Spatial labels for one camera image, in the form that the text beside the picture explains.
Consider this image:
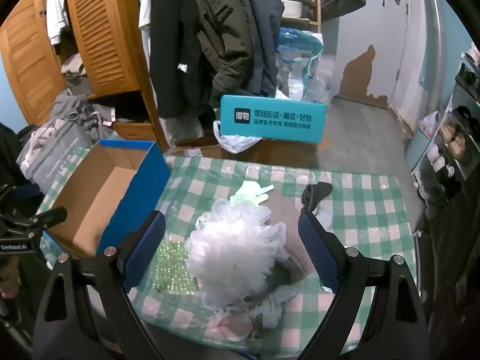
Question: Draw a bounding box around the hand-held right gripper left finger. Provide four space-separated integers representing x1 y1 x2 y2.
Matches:
33 210 166 360

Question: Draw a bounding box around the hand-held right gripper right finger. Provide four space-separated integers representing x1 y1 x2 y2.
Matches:
296 210 432 360

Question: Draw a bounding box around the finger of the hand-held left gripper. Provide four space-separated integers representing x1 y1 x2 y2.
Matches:
28 206 68 233

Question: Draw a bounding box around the green beaded pad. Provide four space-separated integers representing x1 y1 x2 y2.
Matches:
150 240 203 295

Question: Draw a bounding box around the taupe knit beanie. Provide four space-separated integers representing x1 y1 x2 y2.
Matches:
262 189 319 282

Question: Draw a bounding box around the blue cardboard box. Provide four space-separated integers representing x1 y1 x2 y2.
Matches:
44 139 171 259

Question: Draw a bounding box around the black sock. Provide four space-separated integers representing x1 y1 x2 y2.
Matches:
302 182 334 211

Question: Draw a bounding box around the light grey sock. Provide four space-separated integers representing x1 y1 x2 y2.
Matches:
251 285 301 329

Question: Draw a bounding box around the white mesh bath pouf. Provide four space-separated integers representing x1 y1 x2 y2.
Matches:
186 199 289 308

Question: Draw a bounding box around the light green glove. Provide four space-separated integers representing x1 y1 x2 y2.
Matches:
229 181 274 207

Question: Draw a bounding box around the green checkered tablecloth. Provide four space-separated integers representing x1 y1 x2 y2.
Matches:
37 148 419 360

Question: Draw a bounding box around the grey printed storage bag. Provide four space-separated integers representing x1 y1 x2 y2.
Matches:
17 118 98 192

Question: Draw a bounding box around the brown cardboard box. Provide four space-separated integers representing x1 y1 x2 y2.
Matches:
221 137 319 167

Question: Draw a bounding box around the grey hoodie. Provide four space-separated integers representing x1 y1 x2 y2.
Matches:
50 90 117 139

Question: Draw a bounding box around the small open cardboard box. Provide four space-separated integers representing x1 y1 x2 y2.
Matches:
174 137 226 158

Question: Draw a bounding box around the dark hanging cloth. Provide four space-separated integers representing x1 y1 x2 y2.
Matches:
425 191 480 346

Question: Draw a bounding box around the white plastic bag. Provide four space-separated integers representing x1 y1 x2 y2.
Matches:
213 120 263 154

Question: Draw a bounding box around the teal printed box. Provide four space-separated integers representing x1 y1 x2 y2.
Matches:
219 94 328 144

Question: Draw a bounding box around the wooden louvred wardrobe door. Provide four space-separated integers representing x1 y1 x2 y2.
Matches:
0 0 66 126
64 0 149 96

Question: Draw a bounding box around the shoe rack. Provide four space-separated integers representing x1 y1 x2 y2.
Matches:
410 43 480 199

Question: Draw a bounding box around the blue and clear plastic bag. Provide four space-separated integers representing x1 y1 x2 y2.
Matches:
275 28 332 104

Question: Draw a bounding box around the black coat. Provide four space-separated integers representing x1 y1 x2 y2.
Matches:
149 0 222 119

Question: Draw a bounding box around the white garment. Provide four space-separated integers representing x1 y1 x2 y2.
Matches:
45 0 70 46

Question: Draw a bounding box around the white shirt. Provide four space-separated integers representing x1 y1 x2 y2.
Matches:
125 0 158 46

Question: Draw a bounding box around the olive green jacket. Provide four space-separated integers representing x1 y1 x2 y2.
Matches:
195 0 254 107

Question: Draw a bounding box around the blue-grey jacket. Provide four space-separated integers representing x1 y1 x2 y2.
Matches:
229 0 286 96

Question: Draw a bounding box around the wooden shelf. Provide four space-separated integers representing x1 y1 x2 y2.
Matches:
279 0 323 32

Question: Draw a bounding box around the wooden wardrobe frame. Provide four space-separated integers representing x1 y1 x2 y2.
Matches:
112 26 169 154

